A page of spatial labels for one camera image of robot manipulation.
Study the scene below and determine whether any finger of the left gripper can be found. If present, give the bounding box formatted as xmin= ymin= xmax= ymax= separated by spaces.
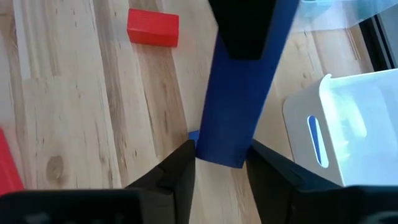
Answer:
xmin=207 ymin=0 xmax=277 ymax=61

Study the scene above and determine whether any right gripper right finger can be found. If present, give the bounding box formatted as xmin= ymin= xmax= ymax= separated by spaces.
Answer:
xmin=245 ymin=139 xmax=343 ymax=224

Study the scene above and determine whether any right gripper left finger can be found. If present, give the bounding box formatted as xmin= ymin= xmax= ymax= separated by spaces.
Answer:
xmin=124 ymin=139 xmax=197 ymax=224

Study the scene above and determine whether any long red block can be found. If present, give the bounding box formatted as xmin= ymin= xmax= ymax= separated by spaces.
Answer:
xmin=0 ymin=126 xmax=25 ymax=197

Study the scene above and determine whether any white plastic bin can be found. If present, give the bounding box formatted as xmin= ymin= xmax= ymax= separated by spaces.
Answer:
xmin=282 ymin=67 xmax=398 ymax=187

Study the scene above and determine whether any clear plastic bin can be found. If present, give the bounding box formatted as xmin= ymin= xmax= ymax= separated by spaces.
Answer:
xmin=292 ymin=0 xmax=398 ymax=34

